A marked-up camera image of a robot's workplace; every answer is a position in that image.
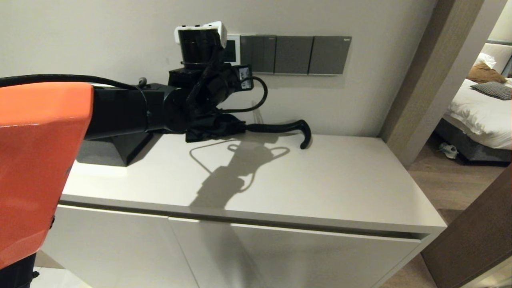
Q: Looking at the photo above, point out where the white wall thermostat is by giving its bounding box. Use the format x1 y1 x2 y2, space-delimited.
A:
224 34 241 64

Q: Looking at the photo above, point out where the black tissue box white top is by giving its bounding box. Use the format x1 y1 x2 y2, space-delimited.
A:
76 132 154 167

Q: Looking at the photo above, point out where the white sideboard cabinet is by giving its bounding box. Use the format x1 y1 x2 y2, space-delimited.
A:
36 122 447 288

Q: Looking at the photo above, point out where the wide white cabinet door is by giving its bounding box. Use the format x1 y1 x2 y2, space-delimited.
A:
169 216 420 288

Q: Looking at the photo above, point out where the white slipper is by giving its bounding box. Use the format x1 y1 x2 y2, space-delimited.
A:
438 143 459 160

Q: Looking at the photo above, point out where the brown cushion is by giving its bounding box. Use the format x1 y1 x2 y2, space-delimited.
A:
466 64 508 86

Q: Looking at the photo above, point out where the white pillow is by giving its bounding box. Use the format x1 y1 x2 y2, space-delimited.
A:
473 53 496 70

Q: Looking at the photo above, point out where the bed with white sheets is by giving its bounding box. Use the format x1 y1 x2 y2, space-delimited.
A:
442 78 512 152

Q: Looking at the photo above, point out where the dark grey bed base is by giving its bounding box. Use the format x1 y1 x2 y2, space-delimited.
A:
434 119 512 166

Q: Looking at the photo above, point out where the black white checkered cushion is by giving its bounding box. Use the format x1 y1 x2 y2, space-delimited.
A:
470 82 512 102

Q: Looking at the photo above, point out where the dark brown wooden door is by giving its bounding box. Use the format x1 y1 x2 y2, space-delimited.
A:
420 166 512 288

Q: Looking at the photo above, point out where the grey triple rocker wall switch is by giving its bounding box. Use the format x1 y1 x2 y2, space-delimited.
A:
240 35 277 75

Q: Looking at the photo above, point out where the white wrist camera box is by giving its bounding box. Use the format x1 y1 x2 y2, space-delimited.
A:
204 21 228 44

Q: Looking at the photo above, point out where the looped black gripper cable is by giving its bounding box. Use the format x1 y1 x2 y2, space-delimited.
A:
222 76 268 114

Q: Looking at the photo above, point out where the grey plain wall switch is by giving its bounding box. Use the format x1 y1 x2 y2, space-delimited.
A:
274 36 313 76

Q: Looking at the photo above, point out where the black folded umbrella curved handle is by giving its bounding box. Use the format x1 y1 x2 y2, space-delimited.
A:
186 114 312 150

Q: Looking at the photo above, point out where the grey wall switch with logo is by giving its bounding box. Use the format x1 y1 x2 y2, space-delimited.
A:
308 36 352 76

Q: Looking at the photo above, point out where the long black arm cable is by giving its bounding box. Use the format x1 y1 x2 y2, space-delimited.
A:
0 74 139 91

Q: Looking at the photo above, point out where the light wooden door frame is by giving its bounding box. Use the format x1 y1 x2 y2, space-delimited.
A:
379 0 508 168

